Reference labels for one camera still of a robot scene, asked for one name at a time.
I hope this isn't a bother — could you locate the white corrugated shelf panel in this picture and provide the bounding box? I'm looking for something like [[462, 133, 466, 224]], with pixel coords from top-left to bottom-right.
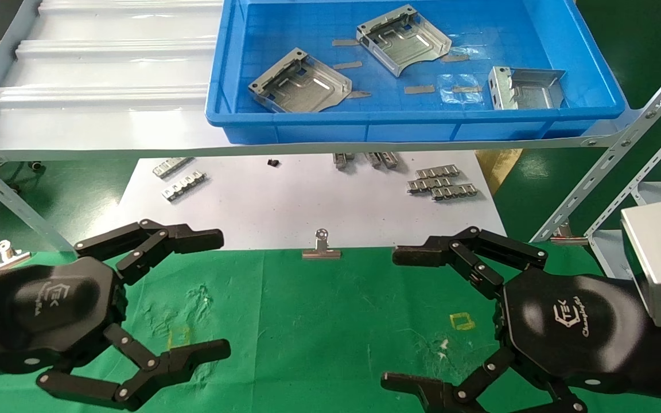
[[0, 0, 228, 151]]

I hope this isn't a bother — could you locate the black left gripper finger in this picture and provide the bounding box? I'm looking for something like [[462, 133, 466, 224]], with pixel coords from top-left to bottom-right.
[[73, 219, 225, 286], [36, 323, 232, 412]]

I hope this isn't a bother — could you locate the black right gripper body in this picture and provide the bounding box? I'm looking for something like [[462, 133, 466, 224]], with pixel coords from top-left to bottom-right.
[[499, 268, 661, 396]]

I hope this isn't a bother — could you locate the grey metal rack frame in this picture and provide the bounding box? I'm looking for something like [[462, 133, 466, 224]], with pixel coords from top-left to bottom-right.
[[0, 0, 661, 253]]

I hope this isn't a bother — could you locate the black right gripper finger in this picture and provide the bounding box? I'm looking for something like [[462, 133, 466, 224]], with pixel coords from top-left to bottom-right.
[[392, 226, 549, 300], [380, 347, 589, 413]]

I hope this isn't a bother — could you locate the green cloth mat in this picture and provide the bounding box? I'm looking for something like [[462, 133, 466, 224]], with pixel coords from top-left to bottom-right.
[[0, 244, 661, 413]]

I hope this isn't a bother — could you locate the blue plastic bin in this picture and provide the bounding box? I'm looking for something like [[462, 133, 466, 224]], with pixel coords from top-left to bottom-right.
[[205, 0, 629, 145]]

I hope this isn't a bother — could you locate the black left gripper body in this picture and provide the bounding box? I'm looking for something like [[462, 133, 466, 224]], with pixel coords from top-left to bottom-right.
[[0, 256, 129, 380]]

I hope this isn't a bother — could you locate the white paper sheet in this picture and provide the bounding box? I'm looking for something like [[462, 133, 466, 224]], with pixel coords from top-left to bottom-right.
[[114, 150, 509, 251]]

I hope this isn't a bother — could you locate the small folded sheet metal part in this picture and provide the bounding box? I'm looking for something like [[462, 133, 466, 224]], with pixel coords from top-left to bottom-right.
[[489, 66, 566, 111]]

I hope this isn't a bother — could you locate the sheet metal bracket part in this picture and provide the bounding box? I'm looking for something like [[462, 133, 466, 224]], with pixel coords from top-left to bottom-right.
[[248, 48, 353, 114], [356, 5, 453, 77]]

